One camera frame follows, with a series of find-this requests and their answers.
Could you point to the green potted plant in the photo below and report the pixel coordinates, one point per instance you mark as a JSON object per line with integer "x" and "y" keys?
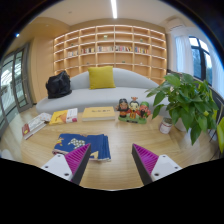
{"x": 190, "y": 103}

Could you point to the plain yellow book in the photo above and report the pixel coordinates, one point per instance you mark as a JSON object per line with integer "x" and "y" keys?
{"x": 98, "y": 113}

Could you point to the colourful three-figure figurine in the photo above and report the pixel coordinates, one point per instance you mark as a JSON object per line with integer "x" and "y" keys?
{"x": 134, "y": 110}

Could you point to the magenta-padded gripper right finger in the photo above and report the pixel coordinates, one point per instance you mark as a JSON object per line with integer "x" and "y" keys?
{"x": 163, "y": 166}

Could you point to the yellow cushion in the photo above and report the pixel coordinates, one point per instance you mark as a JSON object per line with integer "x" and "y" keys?
{"x": 101, "y": 77}

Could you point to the black bag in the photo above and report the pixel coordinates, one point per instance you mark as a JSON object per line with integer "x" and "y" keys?
{"x": 58, "y": 86}

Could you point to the white curtain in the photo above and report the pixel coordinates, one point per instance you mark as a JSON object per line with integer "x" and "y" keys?
{"x": 183, "y": 53}

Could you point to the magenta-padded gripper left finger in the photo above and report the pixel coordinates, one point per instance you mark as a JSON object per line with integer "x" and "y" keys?
{"x": 60, "y": 165}

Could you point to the long ceiling light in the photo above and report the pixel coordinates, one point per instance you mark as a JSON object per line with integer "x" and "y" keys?
{"x": 114, "y": 8}

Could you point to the wooden shelf unit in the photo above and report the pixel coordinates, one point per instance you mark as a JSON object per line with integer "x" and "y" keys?
{"x": 110, "y": 50}

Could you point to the dark-framed window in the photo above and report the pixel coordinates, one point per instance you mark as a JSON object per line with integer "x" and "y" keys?
{"x": 201, "y": 60}

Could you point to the red and white book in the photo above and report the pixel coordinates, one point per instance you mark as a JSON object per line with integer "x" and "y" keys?
{"x": 32, "y": 126}

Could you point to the yellow and orange book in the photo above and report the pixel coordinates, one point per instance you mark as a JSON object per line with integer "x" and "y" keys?
{"x": 61, "y": 116}

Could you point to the small white and pink can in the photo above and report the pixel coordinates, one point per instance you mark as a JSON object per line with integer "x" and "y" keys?
{"x": 165, "y": 126}

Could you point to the glass door with grey frame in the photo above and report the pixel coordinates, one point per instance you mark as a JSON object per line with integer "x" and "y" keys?
{"x": 15, "y": 83}

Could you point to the grey curved sofa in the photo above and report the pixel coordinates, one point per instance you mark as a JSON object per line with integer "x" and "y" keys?
{"x": 100, "y": 98}

